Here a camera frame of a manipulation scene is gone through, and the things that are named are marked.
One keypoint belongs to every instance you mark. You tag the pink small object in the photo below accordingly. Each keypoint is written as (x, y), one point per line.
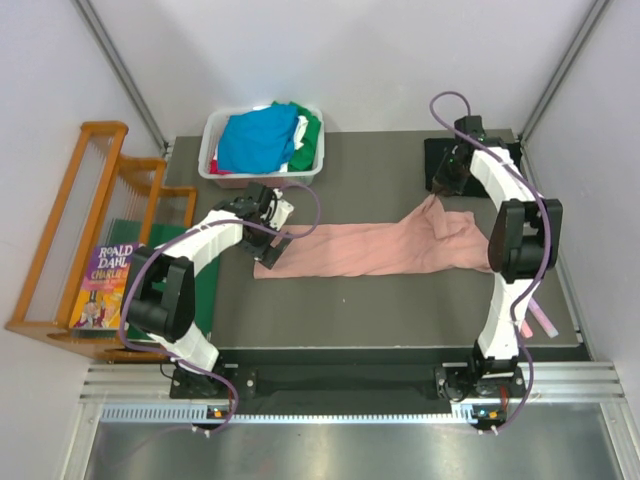
(541, 318)

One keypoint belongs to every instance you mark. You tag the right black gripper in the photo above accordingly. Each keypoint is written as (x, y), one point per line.
(441, 184)

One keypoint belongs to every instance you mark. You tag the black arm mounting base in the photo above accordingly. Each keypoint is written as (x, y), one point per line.
(411, 374)

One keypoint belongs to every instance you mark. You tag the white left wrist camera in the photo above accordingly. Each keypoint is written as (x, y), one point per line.
(279, 210)

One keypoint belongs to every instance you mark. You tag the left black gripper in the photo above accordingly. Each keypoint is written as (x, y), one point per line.
(267, 248)

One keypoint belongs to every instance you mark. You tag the blue t shirt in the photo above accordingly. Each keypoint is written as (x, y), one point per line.
(253, 142)

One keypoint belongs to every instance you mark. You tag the white plastic laundry basket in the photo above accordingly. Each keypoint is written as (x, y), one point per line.
(213, 130)

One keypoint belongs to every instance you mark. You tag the wooden rack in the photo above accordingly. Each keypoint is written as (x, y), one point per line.
(100, 186)

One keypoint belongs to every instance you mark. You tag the red t shirt in basket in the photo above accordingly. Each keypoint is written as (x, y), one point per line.
(215, 170)

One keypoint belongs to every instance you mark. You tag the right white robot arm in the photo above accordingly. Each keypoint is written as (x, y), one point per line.
(522, 247)

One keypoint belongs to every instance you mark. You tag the pink t shirt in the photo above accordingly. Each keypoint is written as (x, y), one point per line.
(427, 240)

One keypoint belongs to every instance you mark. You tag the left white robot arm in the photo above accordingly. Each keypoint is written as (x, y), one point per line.
(160, 292)

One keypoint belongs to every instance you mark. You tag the green t shirt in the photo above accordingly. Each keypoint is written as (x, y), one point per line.
(312, 134)

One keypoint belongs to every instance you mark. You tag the green book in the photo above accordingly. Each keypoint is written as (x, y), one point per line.
(128, 231)

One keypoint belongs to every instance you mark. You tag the folded black t shirt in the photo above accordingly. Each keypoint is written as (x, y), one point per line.
(435, 150)

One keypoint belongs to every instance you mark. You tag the Roald Dahl book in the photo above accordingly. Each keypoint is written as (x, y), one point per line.
(101, 293)

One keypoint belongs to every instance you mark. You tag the grey slotted cable duct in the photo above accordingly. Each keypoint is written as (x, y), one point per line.
(207, 414)

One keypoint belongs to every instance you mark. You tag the white t shirt in basket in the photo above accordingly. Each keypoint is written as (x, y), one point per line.
(295, 152)

